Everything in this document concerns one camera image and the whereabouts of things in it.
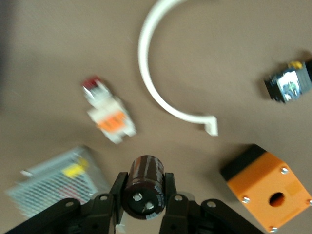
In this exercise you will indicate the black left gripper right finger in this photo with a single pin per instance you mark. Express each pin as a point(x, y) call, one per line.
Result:
point(195, 217)

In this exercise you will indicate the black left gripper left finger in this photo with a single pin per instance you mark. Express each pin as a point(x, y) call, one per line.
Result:
point(80, 214)

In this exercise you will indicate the black cylindrical capacitor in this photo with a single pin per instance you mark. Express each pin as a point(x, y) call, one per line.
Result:
point(146, 187)

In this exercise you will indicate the metal mesh power supply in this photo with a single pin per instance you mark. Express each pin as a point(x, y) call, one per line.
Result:
point(53, 185)

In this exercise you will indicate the orange push button box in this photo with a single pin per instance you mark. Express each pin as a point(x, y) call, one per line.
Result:
point(268, 185)

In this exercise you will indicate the orange white switch component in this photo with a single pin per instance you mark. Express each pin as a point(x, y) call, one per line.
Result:
point(109, 114)

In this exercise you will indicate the large white curved bracket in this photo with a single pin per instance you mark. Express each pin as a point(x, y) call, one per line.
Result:
point(151, 85)

